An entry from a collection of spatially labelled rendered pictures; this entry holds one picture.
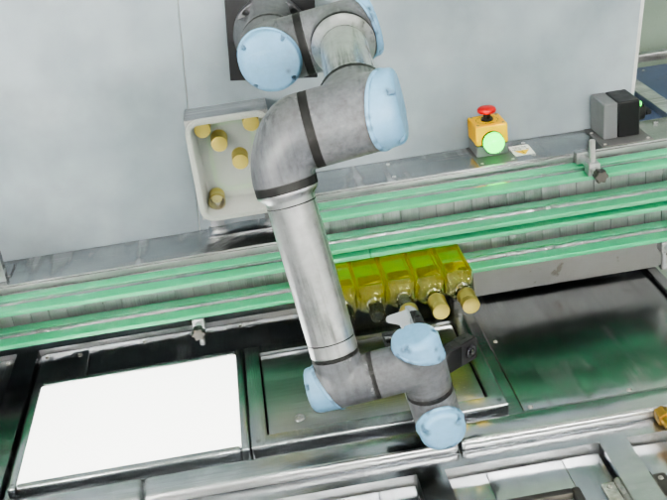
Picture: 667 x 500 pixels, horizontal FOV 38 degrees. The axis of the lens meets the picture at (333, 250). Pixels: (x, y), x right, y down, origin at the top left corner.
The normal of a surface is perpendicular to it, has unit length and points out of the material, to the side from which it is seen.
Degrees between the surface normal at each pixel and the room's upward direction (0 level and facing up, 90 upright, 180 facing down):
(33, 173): 0
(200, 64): 0
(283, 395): 90
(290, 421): 90
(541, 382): 90
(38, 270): 90
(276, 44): 12
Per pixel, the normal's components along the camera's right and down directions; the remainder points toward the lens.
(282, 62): -0.08, 0.48
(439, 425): 0.13, 0.44
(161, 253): -0.11, -0.89
